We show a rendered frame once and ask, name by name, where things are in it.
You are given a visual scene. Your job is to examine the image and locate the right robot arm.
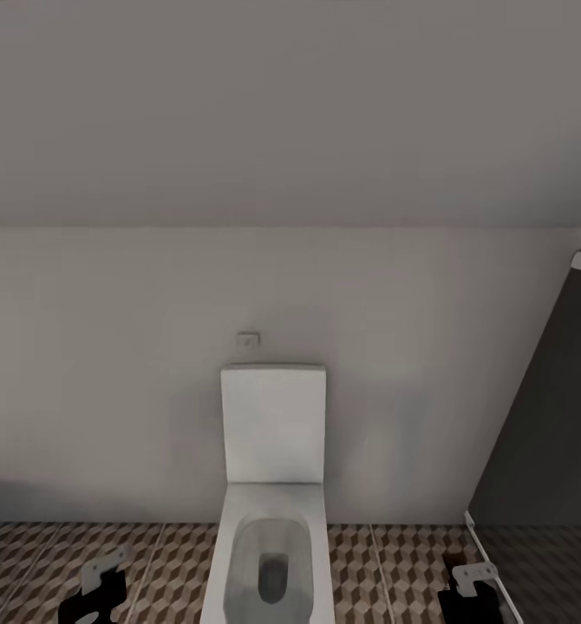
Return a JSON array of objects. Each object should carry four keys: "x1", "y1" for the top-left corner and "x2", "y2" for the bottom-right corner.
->
[{"x1": 438, "y1": 562, "x2": 504, "y2": 624}]

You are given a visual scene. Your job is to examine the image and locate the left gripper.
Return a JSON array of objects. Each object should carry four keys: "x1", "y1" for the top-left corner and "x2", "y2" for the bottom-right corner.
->
[{"x1": 58, "y1": 569, "x2": 127, "y2": 624}]

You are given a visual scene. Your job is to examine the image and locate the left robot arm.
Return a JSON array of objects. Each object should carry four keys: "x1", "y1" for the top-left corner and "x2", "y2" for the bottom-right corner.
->
[{"x1": 58, "y1": 545, "x2": 134, "y2": 624}]

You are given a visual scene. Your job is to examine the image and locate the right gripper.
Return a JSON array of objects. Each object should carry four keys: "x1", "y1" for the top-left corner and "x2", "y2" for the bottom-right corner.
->
[{"x1": 438, "y1": 582, "x2": 503, "y2": 624}]

